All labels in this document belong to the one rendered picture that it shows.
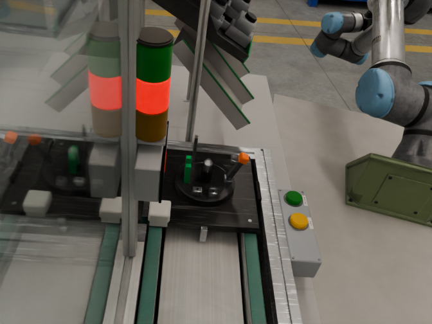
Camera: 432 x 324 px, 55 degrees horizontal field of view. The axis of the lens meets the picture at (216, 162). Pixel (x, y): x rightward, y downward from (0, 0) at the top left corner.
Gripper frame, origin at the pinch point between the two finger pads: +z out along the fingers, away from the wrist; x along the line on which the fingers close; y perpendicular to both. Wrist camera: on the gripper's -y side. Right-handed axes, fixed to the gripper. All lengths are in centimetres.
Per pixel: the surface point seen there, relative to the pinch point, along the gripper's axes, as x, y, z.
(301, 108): -28, 14, -52
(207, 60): -7, 23, -95
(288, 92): -71, -125, 56
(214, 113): -28, 8, -84
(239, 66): -11, 13, -79
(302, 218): -33, 65, -92
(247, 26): 4, 36, -92
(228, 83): -13, 24, -89
